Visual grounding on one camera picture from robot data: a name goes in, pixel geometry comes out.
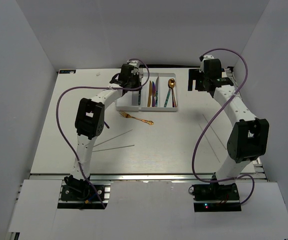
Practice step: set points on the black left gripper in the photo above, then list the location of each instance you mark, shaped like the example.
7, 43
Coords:
136, 75

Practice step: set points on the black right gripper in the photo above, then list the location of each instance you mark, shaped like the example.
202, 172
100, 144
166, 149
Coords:
195, 74

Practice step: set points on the silver fork teal handle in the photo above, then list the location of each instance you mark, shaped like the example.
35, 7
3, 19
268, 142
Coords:
140, 73

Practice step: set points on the gold knife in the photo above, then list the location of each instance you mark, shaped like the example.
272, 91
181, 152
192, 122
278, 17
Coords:
149, 94

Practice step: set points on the purple iridescent knife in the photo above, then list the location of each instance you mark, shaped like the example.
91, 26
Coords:
153, 94

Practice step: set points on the silver knife teal handle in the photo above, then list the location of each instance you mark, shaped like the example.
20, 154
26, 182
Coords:
156, 91

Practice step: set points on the gold spoon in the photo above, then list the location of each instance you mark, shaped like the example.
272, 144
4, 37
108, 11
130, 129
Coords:
172, 84

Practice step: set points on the purple iridescent spoon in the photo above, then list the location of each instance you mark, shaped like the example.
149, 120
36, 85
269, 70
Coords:
175, 98

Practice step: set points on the silver spoon teal handle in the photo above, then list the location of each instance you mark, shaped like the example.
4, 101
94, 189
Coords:
167, 97

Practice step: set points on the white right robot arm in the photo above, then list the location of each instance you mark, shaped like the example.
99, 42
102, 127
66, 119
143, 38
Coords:
248, 138

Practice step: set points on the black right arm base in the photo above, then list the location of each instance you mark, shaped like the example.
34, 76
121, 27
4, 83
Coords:
210, 198

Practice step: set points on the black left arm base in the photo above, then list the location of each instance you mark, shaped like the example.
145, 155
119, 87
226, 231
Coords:
88, 200

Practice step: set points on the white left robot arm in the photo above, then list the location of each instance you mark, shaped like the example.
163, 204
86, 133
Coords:
89, 121

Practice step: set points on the gold ornate fork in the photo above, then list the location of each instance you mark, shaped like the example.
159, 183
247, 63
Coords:
128, 116

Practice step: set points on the white divided cutlery tray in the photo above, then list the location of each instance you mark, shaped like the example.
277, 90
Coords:
158, 95

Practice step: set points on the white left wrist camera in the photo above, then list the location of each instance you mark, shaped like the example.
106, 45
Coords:
136, 65

